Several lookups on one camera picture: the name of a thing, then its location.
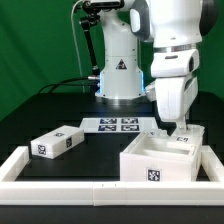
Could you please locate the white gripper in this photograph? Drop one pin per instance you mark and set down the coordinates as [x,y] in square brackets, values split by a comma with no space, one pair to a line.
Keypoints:
[174,97]

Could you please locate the white cabinet door panel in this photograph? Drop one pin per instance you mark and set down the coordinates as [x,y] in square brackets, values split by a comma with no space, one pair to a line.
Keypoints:
[157,133]
[188,135]

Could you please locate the white cabinet body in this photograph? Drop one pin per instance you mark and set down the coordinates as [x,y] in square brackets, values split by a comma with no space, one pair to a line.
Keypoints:
[161,159]

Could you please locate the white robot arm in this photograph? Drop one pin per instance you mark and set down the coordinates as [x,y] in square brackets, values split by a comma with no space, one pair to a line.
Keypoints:
[174,27]

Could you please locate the white cabinet top block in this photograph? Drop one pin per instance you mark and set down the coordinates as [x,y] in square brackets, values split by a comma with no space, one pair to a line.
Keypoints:
[56,142]

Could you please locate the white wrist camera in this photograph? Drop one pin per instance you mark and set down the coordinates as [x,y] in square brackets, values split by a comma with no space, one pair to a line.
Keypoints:
[150,92]

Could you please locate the white U-shaped fence frame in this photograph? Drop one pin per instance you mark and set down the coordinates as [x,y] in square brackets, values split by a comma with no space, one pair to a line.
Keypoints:
[12,192]

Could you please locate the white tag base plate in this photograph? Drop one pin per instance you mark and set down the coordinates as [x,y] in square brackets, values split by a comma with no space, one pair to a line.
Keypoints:
[119,125]

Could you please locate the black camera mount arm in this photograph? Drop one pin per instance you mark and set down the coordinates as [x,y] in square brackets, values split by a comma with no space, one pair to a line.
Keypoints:
[92,8]

